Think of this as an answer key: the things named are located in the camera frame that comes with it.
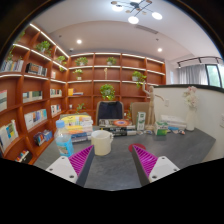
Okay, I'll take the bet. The green tissue box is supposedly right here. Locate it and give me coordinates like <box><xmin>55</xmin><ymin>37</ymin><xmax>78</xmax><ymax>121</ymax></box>
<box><xmin>153</xmin><ymin>120</ymin><xmax>170</xmax><ymax>137</ymax></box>

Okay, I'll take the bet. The tan chair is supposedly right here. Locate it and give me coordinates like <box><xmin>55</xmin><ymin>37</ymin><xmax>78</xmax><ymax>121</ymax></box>
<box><xmin>129</xmin><ymin>101</ymin><xmax>151</xmax><ymax>126</ymax></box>

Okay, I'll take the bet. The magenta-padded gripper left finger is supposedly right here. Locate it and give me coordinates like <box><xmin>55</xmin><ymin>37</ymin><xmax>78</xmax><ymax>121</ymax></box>
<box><xmin>45</xmin><ymin>144</ymin><xmax>96</xmax><ymax>188</ymax></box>

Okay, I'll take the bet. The black-framed window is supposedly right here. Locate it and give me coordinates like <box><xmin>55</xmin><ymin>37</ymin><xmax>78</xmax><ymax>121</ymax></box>
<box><xmin>205</xmin><ymin>63</ymin><xmax>224</xmax><ymax>88</ymax></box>

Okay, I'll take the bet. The branched ceiling lamp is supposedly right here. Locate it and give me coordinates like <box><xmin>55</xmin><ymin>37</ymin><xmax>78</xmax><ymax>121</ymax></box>
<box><xmin>110</xmin><ymin>0</ymin><xmax>164</xmax><ymax>25</ymax></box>

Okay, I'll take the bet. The colourful book stack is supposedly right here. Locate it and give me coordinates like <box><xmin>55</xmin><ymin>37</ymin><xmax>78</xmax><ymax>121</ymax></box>
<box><xmin>59</xmin><ymin>114</ymin><xmax>94</xmax><ymax>144</ymax></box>

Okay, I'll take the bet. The dark book stack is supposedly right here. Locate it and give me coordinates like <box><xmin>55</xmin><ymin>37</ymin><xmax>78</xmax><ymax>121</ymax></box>
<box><xmin>98</xmin><ymin>118</ymin><xmax>138</xmax><ymax>137</ymax></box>

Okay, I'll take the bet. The black ceiling track rail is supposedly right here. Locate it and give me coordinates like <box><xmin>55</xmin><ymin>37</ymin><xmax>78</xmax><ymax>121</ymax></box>
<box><xmin>176</xmin><ymin>55</ymin><xmax>224</xmax><ymax>69</ymax></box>

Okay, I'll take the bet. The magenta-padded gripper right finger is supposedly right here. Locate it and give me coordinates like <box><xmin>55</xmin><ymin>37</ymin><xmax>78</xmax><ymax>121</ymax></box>
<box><xmin>130</xmin><ymin>144</ymin><xmax>181</xmax><ymax>187</ymax></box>

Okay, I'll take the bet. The wooden wall shelf unit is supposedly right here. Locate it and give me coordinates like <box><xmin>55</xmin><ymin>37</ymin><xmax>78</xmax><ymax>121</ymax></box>
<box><xmin>0</xmin><ymin>23</ymin><xmax>167</xmax><ymax>166</ymax></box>

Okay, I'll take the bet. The cream ceramic mug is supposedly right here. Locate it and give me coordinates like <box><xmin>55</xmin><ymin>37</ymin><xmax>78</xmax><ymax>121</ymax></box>
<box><xmin>90</xmin><ymin>129</ymin><xmax>115</xmax><ymax>157</ymax></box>

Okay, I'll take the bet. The white book stack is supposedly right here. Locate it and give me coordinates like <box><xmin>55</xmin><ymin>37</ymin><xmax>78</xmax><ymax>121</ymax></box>
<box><xmin>160</xmin><ymin>114</ymin><xmax>188</xmax><ymax>131</ymax></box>

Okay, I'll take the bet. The ceiling air vent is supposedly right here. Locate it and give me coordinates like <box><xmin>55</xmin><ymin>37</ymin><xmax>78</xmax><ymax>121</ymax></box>
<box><xmin>134</xmin><ymin>24</ymin><xmax>159</xmax><ymax>35</ymax></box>

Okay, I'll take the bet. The grey curtain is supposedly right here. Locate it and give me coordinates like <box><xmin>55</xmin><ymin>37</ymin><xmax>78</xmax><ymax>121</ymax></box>
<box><xmin>178</xmin><ymin>63</ymin><xmax>209</xmax><ymax>85</ymax></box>

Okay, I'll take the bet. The white vase with flowers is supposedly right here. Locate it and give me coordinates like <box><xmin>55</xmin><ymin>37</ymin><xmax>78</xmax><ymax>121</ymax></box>
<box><xmin>182</xmin><ymin>85</ymin><xmax>199</xmax><ymax>132</ymax></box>

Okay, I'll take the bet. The dark blue chair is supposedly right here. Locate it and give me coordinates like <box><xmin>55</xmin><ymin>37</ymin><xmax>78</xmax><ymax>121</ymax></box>
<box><xmin>95</xmin><ymin>100</ymin><xmax>125</xmax><ymax>126</ymax></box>

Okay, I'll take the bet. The clear blue-capped water bottle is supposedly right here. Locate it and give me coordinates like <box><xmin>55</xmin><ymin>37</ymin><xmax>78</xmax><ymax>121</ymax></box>
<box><xmin>54</xmin><ymin>119</ymin><xmax>75</xmax><ymax>158</ymax></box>

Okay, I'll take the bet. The green and white carton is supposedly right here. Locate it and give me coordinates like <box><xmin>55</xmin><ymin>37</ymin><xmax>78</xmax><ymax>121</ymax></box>
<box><xmin>136</xmin><ymin>111</ymin><xmax>147</xmax><ymax>131</ymax></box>

